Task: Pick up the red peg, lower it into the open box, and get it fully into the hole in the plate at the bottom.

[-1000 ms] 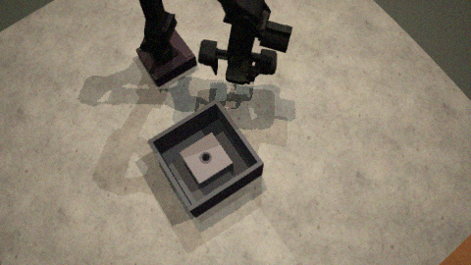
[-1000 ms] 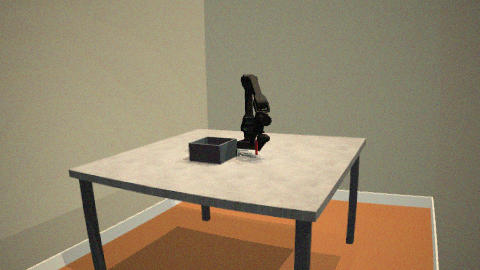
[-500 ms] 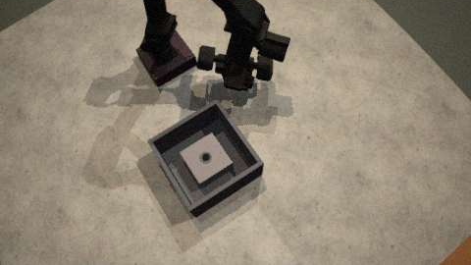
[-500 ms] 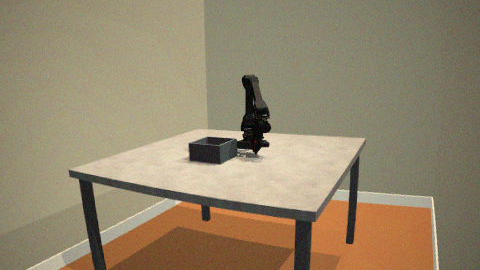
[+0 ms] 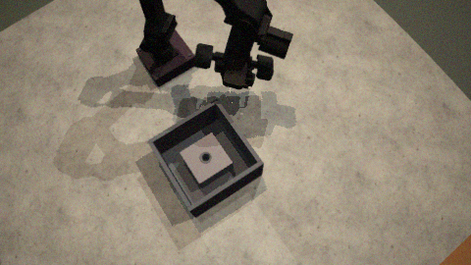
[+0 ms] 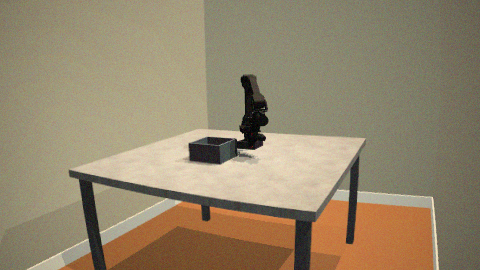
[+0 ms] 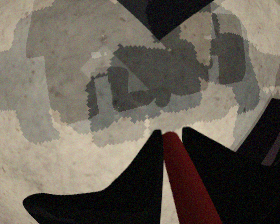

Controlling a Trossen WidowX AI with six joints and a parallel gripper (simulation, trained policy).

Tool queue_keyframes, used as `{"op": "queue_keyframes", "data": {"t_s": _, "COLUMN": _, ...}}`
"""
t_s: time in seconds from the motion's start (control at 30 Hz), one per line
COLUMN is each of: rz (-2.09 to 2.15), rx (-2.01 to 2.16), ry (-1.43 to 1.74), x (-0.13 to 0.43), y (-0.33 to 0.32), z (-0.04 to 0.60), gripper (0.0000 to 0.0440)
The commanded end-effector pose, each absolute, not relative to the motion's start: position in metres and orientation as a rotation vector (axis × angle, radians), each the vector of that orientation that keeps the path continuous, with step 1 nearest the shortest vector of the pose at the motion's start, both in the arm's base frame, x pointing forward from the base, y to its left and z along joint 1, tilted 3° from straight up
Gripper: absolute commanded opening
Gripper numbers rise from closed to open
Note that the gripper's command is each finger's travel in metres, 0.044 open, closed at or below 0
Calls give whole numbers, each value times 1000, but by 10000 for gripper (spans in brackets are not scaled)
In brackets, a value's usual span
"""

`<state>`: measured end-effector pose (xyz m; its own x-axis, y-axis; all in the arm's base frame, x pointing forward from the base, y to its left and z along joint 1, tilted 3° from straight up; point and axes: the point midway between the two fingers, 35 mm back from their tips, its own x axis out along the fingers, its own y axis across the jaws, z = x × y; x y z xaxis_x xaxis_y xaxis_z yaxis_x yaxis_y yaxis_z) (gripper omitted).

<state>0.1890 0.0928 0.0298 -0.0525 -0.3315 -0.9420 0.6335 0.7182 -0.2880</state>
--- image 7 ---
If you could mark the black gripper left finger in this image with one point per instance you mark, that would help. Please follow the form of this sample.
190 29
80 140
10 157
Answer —
135 197

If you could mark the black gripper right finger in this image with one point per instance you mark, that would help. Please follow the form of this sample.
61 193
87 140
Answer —
242 191

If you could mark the dark red peg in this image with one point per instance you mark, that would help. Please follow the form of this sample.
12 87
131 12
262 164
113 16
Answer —
193 204

